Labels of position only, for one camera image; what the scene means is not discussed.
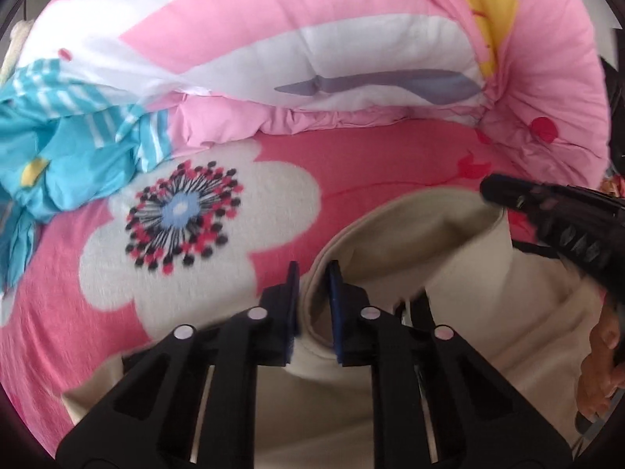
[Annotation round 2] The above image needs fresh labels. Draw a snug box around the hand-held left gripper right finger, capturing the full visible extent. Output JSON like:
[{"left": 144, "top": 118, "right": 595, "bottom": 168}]
[{"left": 326, "top": 260, "right": 572, "bottom": 469}]

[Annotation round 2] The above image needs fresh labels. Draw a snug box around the pink printed quilt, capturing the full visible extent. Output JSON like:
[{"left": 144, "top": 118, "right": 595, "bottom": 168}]
[{"left": 17, "top": 0, "right": 612, "bottom": 192}]

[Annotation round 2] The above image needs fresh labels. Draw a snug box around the cream zip jacket black trim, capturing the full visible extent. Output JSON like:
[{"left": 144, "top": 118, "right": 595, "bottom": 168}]
[{"left": 63, "top": 188, "right": 609, "bottom": 469}]

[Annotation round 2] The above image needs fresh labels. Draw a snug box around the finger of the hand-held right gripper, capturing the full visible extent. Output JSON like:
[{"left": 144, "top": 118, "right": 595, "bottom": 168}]
[{"left": 481, "top": 173, "right": 568, "bottom": 243}]

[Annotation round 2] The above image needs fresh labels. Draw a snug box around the blue printed quilt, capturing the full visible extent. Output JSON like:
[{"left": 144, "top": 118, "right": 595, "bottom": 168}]
[{"left": 0, "top": 57, "right": 173, "bottom": 295}]

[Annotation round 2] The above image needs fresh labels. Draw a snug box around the person's right hand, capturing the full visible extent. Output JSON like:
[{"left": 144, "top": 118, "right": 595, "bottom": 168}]
[{"left": 576, "top": 303, "right": 625, "bottom": 416}]

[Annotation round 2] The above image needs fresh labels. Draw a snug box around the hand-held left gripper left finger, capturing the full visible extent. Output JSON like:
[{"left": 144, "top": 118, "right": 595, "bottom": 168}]
[{"left": 55, "top": 260, "right": 301, "bottom": 469}]

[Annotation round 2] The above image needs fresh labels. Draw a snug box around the white fuzzy blanket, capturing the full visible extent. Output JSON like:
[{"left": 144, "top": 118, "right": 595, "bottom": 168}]
[{"left": 1, "top": 20, "right": 31, "bottom": 85}]

